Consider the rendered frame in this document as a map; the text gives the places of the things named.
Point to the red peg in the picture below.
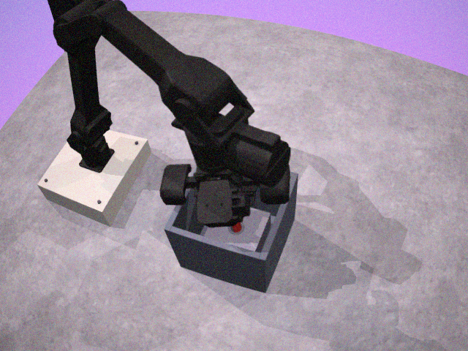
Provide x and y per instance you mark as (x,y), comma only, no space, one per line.
(237,228)

